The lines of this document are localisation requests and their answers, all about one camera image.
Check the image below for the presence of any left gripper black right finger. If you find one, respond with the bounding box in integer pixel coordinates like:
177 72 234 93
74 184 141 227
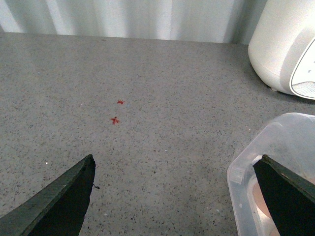
252 154 315 236

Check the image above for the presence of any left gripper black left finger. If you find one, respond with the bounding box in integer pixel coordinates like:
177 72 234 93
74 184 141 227
0 154 95 236

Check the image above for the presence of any brown egg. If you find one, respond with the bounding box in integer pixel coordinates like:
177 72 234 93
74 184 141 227
252 182 271 218

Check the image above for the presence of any clear plastic storage box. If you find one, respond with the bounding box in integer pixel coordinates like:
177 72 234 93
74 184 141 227
227 113 315 236

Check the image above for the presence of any white Joyoung cooker appliance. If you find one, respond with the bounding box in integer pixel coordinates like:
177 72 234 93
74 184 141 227
248 0 315 100

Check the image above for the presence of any grey curtain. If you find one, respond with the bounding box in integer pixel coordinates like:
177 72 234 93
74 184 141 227
0 0 266 44

